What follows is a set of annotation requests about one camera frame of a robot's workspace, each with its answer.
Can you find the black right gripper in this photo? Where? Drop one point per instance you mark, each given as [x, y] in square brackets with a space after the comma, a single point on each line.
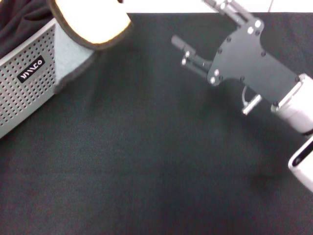
[244, 61]

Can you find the yellow grey towel black trim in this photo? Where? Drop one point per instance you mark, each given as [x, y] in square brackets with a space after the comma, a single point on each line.
[93, 22]

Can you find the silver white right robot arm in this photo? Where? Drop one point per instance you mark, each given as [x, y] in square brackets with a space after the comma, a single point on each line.
[298, 110]

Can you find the black tablecloth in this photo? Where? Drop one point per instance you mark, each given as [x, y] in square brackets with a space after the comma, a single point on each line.
[146, 147]

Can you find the grey perforated storage box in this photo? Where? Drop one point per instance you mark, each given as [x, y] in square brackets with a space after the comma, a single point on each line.
[24, 102]

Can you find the black cloth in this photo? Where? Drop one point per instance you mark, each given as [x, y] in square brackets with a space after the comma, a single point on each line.
[19, 24]

